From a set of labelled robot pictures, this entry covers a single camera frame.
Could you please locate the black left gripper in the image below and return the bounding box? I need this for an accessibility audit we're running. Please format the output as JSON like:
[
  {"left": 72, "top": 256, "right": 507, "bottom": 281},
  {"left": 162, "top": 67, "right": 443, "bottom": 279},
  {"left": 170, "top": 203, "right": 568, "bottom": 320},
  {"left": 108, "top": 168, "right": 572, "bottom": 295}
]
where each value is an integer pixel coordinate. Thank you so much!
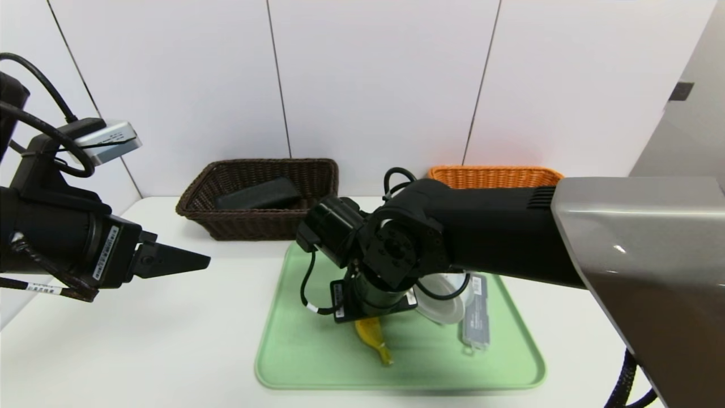
[{"left": 0, "top": 186, "right": 211, "bottom": 290}]

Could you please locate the black left camera cable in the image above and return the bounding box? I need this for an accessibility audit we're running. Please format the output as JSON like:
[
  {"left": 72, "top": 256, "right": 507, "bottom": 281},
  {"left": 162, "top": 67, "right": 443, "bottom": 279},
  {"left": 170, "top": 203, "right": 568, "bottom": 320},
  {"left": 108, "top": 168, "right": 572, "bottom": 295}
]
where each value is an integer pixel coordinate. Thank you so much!
[{"left": 0, "top": 52, "right": 97, "bottom": 178}]

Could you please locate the orange wicker basket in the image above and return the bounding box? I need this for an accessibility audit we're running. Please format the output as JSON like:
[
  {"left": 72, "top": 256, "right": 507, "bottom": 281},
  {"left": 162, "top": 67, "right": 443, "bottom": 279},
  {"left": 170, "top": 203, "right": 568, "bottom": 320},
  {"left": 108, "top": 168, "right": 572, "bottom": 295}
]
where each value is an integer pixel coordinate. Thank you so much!
[{"left": 428, "top": 165, "right": 564, "bottom": 190}]

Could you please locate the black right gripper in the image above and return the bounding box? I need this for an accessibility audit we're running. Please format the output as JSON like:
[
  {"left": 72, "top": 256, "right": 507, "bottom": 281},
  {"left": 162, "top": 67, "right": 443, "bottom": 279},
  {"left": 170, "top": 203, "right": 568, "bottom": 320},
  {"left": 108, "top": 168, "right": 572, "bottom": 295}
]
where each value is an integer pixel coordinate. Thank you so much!
[{"left": 330, "top": 269, "right": 419, "bottom": 324}]

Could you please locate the black pouch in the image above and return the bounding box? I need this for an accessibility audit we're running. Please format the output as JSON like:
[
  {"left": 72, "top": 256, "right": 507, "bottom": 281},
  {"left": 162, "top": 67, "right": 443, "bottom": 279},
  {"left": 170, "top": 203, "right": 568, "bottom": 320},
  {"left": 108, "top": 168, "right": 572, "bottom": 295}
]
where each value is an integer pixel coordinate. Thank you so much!
[{"left": 215, "top": 177, "right": 302, "bottom": 210}]

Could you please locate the light green plastic tray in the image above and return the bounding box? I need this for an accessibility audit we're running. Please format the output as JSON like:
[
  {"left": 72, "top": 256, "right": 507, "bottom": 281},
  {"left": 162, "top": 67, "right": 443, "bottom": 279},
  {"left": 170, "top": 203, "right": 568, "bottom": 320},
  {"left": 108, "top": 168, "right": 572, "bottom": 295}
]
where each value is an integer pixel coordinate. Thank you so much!
[{"left": 254, "top": 241, "right": 547, "bottom": 390}]

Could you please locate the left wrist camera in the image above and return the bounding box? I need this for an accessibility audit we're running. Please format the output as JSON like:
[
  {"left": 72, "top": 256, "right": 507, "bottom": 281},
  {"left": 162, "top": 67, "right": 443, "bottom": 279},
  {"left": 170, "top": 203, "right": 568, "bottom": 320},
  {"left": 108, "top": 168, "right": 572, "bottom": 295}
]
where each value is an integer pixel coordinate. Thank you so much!
[{"left": 67, "top": 119, "right": 142, "bottom": 166}]

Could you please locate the black camera cable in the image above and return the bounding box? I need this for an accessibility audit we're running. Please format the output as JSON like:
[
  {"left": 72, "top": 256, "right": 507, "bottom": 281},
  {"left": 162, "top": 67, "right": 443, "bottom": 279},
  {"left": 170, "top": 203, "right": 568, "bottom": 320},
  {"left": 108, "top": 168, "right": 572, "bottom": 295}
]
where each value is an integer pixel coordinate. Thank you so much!
[
  {"left": 0, "top": 52, "right": 97, "bottom": 178},
  {"left": 299, "top": 249, "right": 340, "bottom": 315}
]

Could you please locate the dark brown wicker basket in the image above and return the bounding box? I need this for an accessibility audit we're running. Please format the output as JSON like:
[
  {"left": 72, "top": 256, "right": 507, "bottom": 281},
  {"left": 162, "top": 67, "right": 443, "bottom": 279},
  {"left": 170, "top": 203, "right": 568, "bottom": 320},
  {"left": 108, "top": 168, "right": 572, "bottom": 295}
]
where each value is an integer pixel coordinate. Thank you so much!
[{"left": 176, "top": 158, "right": 339, "bottom": 241}]

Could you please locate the black right camera cable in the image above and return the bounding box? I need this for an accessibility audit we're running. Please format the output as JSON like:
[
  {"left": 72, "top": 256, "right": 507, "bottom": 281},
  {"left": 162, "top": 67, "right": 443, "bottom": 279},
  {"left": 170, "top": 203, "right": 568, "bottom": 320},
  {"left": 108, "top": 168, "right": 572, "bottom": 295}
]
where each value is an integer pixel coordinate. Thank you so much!
[{"left": 299, "top": 249, "right": 340, "bottom": 315}]

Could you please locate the yellow banana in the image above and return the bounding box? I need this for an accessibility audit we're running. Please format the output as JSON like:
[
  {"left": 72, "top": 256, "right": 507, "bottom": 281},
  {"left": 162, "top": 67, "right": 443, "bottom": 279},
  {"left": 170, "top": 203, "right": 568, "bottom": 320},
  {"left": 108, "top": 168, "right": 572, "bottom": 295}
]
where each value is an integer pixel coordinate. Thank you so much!
[{"left": 355, "top": 317, "right": 393, "bottom": 366}]

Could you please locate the clear plastic pen case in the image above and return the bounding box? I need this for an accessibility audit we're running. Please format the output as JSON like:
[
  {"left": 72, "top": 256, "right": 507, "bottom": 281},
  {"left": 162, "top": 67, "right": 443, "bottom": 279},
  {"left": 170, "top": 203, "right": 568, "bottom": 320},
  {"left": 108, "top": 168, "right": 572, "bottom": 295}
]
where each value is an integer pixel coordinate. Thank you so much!
[{"left": 462, "top": 274, "right": 491, "bottom": 355}]

